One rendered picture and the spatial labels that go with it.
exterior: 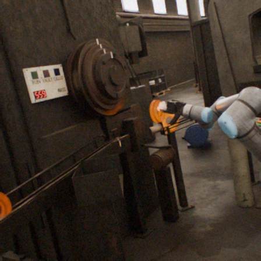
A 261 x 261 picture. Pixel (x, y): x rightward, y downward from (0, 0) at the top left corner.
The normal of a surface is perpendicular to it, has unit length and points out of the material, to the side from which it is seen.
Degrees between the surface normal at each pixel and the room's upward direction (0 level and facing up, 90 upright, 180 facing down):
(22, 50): 90
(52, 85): 90
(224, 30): 90
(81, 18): 90
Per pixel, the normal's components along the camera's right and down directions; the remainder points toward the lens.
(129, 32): 0.75, 0.00
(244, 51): -0.74, 0.28
